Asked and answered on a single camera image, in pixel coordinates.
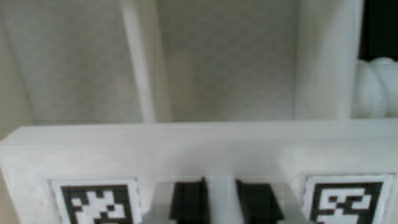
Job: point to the white cabinet box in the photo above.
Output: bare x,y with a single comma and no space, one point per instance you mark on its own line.
149,61

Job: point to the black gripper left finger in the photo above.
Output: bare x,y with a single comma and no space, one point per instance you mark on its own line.
190,203

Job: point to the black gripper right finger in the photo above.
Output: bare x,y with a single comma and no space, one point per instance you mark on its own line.
257,202

